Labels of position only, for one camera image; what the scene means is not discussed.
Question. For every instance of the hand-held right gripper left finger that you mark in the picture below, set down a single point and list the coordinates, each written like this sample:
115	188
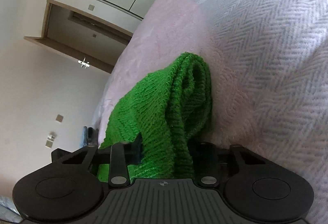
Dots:
138	148

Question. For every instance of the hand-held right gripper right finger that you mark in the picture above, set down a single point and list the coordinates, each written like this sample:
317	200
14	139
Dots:
205	160

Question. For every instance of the green knitted vest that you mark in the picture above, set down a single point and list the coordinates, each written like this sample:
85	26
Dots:
153	116

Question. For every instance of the bed with white pink cover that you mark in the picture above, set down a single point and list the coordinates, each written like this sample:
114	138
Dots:
256	60

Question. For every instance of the wooden door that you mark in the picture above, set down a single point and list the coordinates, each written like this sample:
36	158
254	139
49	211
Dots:
76	50

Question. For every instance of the light blue folded garment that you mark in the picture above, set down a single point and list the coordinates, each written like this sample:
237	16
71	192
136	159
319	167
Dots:
7	211

